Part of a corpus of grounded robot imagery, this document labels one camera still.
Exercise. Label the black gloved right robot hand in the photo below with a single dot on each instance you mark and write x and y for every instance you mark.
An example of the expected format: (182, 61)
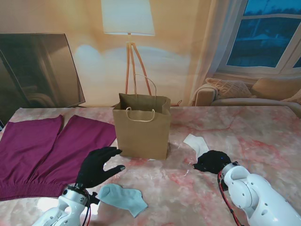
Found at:
(212, 162)

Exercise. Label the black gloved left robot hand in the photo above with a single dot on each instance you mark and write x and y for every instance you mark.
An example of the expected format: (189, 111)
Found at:
(92, 169)

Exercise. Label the white sock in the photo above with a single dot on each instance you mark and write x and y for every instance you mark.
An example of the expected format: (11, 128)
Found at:
(197, 143)

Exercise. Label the light blue sock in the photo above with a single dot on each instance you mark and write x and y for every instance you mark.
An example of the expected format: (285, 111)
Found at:
(124, 199)

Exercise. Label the kraft paper bag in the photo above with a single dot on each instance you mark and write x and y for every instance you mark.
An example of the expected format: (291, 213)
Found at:
(141, 139)

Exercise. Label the purple shorts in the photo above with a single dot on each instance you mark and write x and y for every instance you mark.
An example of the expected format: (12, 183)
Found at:
(28, 155)

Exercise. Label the beige sofa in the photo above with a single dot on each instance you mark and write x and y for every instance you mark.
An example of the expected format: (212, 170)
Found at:
(247, 101)

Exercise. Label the knitted beige cushion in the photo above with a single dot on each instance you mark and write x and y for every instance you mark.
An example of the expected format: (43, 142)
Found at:
(230, 88)

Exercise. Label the plain tan cushion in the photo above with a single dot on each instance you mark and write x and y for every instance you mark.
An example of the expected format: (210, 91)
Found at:
(275, 88)

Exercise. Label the flat screen television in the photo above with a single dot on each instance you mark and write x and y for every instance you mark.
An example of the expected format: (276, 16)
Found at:
(35, 70)

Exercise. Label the sheer white curtain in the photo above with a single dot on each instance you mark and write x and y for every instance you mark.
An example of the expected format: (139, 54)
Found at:
(211, 47)

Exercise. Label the white framed window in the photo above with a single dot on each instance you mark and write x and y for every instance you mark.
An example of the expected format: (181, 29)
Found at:
(263, 37)

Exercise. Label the tripod floor lamp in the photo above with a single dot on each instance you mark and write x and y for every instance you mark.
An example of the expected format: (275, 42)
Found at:
(128, 16)

